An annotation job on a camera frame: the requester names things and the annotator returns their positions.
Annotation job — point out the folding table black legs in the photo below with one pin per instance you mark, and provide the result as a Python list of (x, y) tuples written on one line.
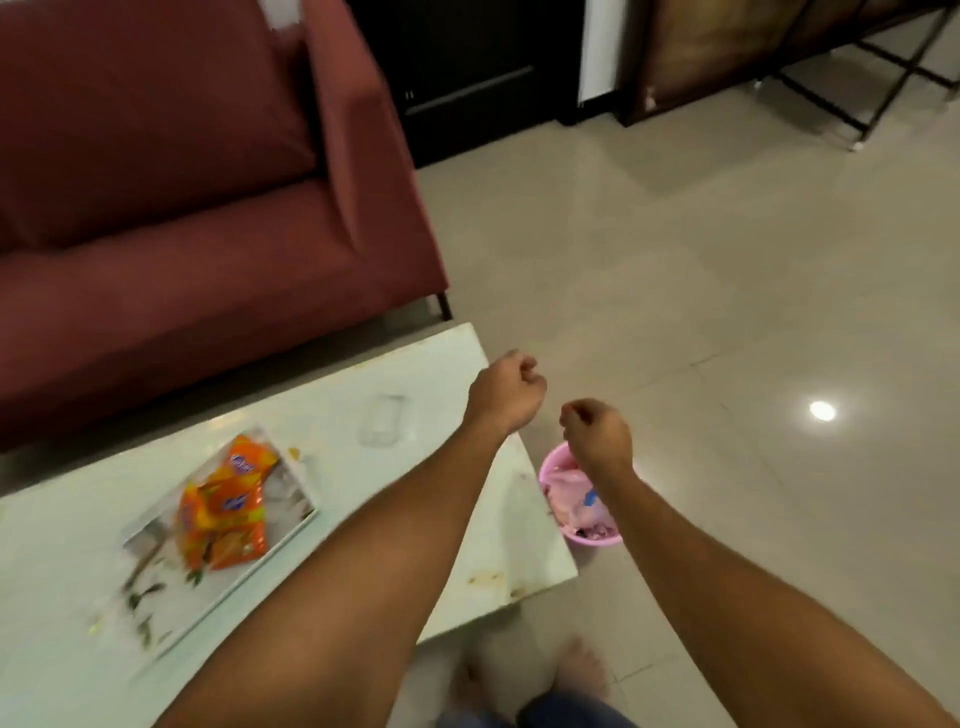
[(885, 97)]

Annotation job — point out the person's left hand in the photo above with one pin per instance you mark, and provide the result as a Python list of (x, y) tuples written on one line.
[(506, 394)]

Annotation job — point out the person's right hand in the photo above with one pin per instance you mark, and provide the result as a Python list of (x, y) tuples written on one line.
[(600, 442)]

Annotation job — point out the brown wooden board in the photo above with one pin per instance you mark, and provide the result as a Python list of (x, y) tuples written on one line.
[(712, 45)]

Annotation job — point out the black door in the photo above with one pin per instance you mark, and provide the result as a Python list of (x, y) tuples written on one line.
[(465, 67)]

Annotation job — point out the person's jeans leg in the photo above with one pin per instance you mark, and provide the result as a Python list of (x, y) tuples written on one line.
[(577, 712), (480, 718)]

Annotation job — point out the person's left forearm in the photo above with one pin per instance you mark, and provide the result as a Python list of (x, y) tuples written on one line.
[(352, 585)]

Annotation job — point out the clear plastic container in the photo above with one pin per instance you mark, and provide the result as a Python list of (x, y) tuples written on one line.
[(384, 420)]

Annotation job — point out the red fabric sofa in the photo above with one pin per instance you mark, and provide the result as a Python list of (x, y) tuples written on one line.
[(187, 300)]

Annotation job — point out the white printed tray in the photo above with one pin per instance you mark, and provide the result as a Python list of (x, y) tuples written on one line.
[(157, 600)]

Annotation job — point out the person's foot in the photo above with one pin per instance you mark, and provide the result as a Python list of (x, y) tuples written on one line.
[(581, 667), (472, 686)]

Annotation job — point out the person's left jeans leg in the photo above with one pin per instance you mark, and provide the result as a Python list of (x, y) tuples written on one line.
[(480, 718)]

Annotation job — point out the person's right foot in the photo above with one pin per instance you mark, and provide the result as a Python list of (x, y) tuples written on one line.
[(581, 667)]

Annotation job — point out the red sofa back cushion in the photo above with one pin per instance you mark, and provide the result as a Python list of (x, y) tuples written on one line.
[(150, 112)]

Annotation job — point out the person's left foot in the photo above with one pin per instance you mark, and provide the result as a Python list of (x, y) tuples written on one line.
[(472, 686)]

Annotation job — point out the person's right forearm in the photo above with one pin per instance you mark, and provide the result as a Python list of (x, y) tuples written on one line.
[(750, 615)]

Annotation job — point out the pink plastic bin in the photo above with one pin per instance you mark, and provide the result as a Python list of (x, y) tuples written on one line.
[(555, 461)]

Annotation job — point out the person's right jeans leg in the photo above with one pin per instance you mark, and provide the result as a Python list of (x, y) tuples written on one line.
[(577, 712)]

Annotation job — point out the clear zip bag blue seal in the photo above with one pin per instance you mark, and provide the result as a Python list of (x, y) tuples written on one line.
[(574, 502)]

